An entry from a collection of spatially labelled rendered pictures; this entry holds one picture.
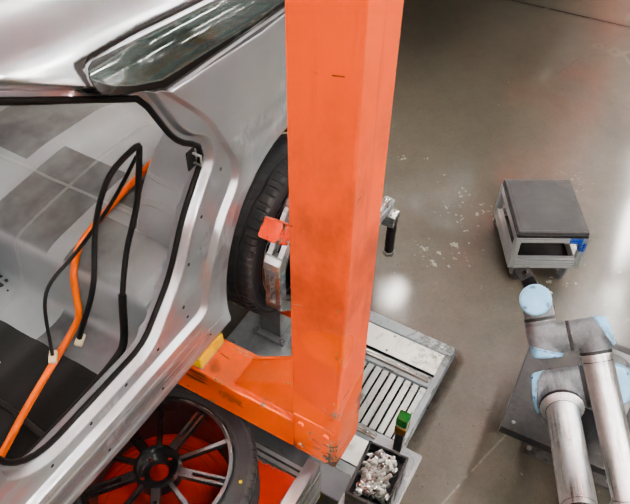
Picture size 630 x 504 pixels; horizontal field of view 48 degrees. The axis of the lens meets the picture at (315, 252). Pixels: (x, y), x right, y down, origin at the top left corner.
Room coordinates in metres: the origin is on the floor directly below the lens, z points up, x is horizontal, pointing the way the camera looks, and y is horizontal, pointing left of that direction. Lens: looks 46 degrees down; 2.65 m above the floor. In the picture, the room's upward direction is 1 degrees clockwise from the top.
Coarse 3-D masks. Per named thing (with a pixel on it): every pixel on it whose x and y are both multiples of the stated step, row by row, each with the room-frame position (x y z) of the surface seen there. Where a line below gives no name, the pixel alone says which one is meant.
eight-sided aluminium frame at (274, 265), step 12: (288, 204) 1.70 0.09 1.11; (288, 216) 1.69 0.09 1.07; (276, 252) 1.61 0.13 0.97; (288, 252) 1.60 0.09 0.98; (264, 264) 1.58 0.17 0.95; (276, 264) 1.56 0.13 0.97; (276, 276) 1.56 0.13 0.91; (276, 288) 1.56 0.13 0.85; (276, 300) 1.56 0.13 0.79; (288, 300) 1.60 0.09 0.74
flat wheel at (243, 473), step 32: (160, 416) 1.28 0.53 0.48; (192, 416) 1.28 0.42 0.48; (224, 416) 1.27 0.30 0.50; (128, 448) 1.26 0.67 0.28; (160, 448) 1.16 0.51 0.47; (224, 448) 1.22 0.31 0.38; (96, 480) 1.11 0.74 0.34; (128, 480) 1.04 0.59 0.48; (192, 480) 1.05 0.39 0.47; (224, 480) 1.05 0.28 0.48; (256, 480) 1.06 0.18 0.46
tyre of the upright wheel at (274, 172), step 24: (264, 168) 1.80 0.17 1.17; (264, 192) 1.72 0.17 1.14; (288, 192) 1.77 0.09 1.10; (240, 216) 1.66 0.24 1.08; (264, 216) 1.65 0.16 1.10; (240, 240) 1.62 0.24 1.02; (264, 240) 1.63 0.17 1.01; (240, 264) 1.57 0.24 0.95; (240, 288) 1.56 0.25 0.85; (264, 312) 1.61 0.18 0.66
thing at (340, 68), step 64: (320, 0) 1.12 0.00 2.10; (384, 0) 1.13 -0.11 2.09; (320, 64) 1.12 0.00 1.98; (384, 64) 1.16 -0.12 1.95; (320, 128) 1.11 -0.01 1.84; (384, 128) 1.18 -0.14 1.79; (320, 192) 1.11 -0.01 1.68; (320, 256) 1.11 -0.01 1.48; (320, 320) 1.11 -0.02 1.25; (320, 384) 1.11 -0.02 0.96; (320, 448) 1.10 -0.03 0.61
